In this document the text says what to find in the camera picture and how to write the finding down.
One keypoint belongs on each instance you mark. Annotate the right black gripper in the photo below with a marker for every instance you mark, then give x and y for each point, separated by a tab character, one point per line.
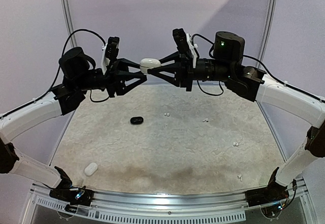
185	71

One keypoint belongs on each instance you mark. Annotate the white slotted cable duct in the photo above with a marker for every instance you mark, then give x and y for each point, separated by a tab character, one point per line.
51	211

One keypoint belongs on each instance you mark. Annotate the black oval charging case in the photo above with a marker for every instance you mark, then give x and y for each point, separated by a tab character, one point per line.
136	120

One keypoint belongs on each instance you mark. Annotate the right aluminium frame post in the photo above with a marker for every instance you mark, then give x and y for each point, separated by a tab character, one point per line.
267	28

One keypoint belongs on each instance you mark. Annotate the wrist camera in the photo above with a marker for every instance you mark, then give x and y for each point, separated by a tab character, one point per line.
185	45
109	53

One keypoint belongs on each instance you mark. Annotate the white oval closed case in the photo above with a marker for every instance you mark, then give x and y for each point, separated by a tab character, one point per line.
90	169

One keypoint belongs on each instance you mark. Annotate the aluminium frame post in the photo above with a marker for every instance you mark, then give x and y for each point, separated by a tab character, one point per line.
67	16
267	28

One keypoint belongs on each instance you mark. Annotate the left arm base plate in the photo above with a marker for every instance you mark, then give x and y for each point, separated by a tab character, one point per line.
74	195

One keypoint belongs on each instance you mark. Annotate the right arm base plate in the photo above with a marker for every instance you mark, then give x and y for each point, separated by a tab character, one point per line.
263	195

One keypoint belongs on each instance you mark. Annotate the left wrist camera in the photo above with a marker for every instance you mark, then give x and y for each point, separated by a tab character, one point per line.
109	53

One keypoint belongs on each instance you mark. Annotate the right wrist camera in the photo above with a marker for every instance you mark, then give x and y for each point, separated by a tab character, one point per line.
185	45

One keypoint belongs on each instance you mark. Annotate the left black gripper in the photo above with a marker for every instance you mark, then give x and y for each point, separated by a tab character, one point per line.
117	74

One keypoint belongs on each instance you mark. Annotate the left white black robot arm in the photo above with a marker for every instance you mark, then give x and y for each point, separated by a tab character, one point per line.
79	76

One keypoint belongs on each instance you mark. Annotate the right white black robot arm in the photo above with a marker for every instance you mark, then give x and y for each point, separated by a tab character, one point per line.
257	85

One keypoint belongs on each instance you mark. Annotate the aluminium front rail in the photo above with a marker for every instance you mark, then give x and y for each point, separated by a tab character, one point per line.
244	198

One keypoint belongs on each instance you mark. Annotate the left aluminium frame post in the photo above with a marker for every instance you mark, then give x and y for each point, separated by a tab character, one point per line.
67	16

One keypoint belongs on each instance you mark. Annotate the small white case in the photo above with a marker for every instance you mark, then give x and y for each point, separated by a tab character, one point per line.
149	63

